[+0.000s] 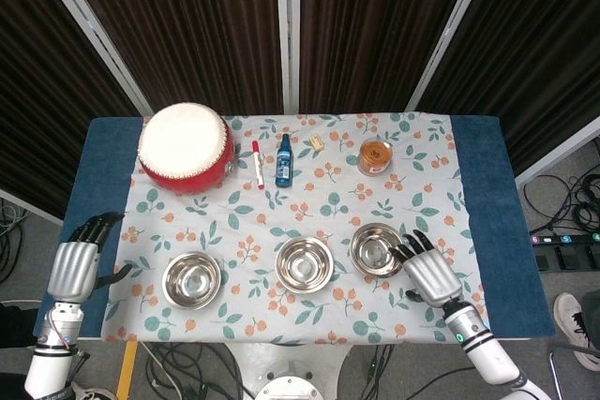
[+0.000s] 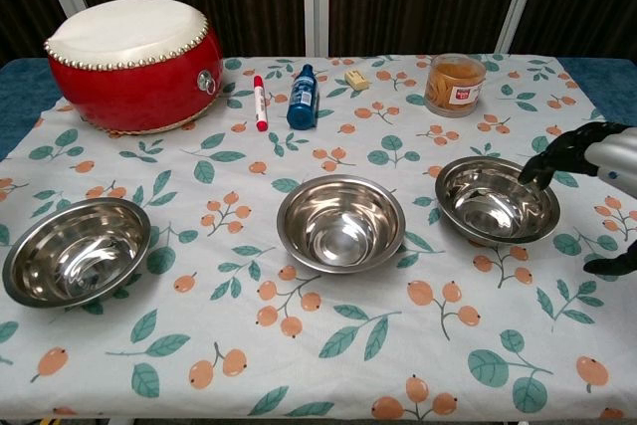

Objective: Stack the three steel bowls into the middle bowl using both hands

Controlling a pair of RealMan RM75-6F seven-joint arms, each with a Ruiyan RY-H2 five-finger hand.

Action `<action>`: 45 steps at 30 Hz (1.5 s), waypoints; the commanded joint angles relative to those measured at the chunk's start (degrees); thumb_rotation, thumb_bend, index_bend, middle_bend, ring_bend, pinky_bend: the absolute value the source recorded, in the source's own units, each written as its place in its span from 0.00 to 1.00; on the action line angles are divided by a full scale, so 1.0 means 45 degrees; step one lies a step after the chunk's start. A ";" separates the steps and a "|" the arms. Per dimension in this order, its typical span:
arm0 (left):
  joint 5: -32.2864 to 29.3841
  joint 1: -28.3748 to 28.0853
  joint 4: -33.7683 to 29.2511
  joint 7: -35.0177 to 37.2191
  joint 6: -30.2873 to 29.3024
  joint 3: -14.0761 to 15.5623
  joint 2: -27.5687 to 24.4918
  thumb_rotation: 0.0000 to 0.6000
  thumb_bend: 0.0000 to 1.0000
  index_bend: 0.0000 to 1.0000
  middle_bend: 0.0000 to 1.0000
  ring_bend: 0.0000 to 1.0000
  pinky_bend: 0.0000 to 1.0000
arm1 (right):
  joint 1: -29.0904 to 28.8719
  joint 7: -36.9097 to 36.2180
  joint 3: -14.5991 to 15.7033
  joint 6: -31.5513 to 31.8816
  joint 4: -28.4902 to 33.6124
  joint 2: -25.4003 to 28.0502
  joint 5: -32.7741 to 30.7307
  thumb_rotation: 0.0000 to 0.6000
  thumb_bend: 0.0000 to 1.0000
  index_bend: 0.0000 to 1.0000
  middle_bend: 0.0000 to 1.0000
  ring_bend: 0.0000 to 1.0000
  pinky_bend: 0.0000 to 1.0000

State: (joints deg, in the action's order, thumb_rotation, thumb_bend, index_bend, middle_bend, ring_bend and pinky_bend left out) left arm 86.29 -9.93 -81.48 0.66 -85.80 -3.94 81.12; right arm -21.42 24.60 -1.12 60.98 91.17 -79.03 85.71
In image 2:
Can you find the red drum white skin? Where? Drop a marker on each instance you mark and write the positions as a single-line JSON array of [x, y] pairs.
[[134, 76]]

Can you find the clear jar of rubber bands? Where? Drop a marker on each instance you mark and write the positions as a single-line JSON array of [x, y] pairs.
[[454, 86]]

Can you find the red white marker pen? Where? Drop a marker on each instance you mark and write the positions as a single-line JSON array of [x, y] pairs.
[[259, 101]]

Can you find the blue plastic bottle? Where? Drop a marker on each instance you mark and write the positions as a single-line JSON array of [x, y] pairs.
[[302, 101]]

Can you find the stainless steel bowl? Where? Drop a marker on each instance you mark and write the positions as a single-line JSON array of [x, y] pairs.
[[74, 256], [341, 226], [490, 206]]

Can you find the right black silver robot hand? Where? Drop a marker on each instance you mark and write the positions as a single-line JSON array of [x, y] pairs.
[[567, 151]]

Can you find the floral fruit print tablecloth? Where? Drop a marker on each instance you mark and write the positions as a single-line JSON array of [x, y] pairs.
[[318, 345]]

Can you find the small yellow eraser box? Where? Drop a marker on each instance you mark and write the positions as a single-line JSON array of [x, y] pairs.
[[357, 79]]

